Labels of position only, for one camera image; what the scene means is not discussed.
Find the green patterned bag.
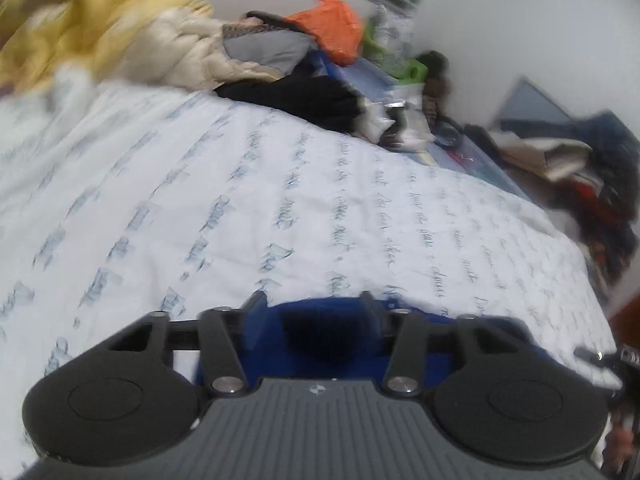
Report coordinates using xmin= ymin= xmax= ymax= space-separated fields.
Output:
xmin=360 ymin=4 xmax=427 ymax=84

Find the orange plastic bag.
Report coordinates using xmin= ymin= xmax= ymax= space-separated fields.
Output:
xmin=285 ymin=0 xmax=363 ymax=66

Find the black garment on bed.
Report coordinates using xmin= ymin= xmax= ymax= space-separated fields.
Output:
xmin=214 ymin=8 xmax=371 ymax=137

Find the yellow and cream quilt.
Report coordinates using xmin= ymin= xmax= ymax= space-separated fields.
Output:
xmin=1 ymin=0 xmax=282 ymax=91

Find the white bedspread with blue script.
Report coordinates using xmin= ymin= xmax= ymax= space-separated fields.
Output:
xmin=1 ymin=67 xmax=615 ymax=479

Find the grey framed board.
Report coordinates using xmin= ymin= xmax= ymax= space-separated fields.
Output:
xmin=491 ymin=77 xmax=573 ymax=132

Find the dark blue knit sweater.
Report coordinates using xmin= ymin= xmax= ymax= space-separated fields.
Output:
xmin=238 ymin=296 xmax=540 ymax=390

